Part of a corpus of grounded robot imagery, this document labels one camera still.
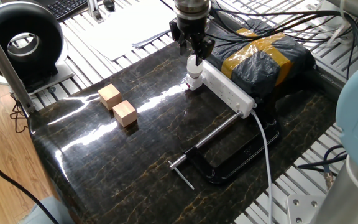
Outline silver perforated plate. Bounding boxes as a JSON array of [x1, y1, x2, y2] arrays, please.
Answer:
[[306, 1, 354, 44]]

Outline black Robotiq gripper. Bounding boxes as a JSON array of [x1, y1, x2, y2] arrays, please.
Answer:
[[168, 16, 216, 67]]

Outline silver robot mounting plate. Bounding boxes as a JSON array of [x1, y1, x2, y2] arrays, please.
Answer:
[[287, 194, 328, 224]]

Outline black computer mouse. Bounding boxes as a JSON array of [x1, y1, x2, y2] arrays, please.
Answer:
[[102, 0, 117, 12]]

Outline silver stand post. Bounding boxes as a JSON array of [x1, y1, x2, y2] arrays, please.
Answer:
[[86, 0, 106, 24]]

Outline white plug-in bulb holder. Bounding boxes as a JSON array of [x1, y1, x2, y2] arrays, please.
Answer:
[[185, 74, 204, 91]]

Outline blue and black cables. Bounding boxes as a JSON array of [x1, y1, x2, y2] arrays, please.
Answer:
[[296, 144, 348, 191]]

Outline white power strip cable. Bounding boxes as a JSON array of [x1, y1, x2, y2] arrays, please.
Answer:
[[249, 110, 275, 224]]

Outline aluminium frame post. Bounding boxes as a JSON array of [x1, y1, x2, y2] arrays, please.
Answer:
[[0, 12, 37, 115]]

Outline white power strip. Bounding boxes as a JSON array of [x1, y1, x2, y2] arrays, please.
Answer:
[[200, 60, 257, 119]]

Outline black wrapped package yellow tape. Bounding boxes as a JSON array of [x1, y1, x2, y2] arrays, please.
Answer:
[[205, 19, 316, 99]]

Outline black C-clamp steel screw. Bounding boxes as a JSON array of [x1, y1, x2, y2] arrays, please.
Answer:
[[168, 111, 281, 190]]

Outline black floor cable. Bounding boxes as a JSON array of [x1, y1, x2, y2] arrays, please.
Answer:
[[0, 150, 60, 224]]

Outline white paper sheet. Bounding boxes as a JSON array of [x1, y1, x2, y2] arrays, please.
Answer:
[[82, 0, 177, 62]]

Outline light wooden cube block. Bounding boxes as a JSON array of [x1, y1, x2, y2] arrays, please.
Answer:
[[112, 99, 138, 128], [97, 83, 123, 111]]

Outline black keyboard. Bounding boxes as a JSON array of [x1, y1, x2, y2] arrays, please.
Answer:
[[34, 0, 90, 22]]

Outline black round ring device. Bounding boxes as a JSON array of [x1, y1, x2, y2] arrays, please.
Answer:
[[0, 1, 75, 95]]

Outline light blue seat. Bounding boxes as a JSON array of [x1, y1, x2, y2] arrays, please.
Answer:
[[17, 195, 81, 224]]

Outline dark tangled wires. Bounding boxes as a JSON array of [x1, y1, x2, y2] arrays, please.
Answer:
[[9, 92, 28, 134]]

